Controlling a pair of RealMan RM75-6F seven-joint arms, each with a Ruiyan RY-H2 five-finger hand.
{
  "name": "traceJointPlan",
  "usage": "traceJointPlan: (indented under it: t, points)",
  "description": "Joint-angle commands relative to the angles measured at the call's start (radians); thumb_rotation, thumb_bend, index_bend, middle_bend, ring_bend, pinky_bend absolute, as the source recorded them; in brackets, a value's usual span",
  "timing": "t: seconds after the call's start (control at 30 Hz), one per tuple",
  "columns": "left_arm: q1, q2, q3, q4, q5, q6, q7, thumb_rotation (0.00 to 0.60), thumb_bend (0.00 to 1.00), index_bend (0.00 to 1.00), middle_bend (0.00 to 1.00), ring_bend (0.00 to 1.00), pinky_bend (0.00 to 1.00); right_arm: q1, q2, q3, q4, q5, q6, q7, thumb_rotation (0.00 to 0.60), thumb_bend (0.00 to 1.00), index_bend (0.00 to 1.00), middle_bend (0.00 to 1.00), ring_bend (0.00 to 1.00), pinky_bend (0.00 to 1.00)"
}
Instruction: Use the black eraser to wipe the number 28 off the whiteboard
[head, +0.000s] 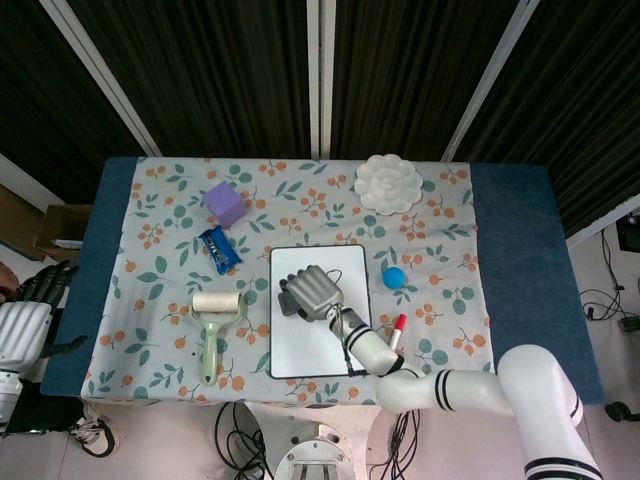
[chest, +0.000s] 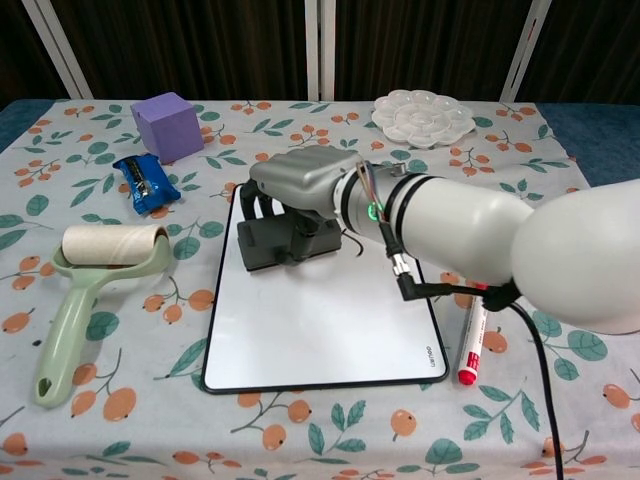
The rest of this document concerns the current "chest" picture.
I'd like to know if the white flower-shaped paint palette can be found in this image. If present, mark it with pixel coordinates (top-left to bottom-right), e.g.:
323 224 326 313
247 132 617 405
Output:
370 88 478 150

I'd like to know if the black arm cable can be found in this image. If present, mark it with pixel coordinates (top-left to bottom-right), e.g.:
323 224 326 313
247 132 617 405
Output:
378 219 566 480

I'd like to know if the dark grey whiteboard eraser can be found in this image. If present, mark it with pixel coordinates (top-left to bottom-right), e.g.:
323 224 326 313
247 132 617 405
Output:
235 212 344 273

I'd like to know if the purple cube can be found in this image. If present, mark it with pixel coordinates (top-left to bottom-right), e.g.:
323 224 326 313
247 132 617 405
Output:
130 91 206 165

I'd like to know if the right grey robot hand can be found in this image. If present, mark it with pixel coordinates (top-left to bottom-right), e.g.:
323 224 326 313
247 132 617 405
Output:
237 144 363 249

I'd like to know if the floral tablecloth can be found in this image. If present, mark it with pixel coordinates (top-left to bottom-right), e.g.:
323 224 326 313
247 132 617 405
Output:
0 98 640 480

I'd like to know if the white frame post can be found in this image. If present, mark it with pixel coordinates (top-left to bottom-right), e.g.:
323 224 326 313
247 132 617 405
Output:
498 0 552 105
20 0 94 100
303 0 337 101

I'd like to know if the green lint roller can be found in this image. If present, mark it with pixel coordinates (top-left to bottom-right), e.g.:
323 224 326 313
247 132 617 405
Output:
32 224 175 410

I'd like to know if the red marker pen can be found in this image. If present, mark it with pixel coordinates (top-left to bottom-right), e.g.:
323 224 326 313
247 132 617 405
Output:
456 282 490 387

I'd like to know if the blue snack packet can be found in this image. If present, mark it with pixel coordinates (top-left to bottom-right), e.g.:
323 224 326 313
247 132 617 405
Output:
111 153 181 217

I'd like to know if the black curtain panel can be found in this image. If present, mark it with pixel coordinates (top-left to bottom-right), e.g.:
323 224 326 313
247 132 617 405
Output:
517 0 640 105
333 0 531 101
0 0 71 101
47 0 309 101

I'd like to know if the white dry-erase board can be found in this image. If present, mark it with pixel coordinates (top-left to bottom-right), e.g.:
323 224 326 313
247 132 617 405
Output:
201 182 451 396

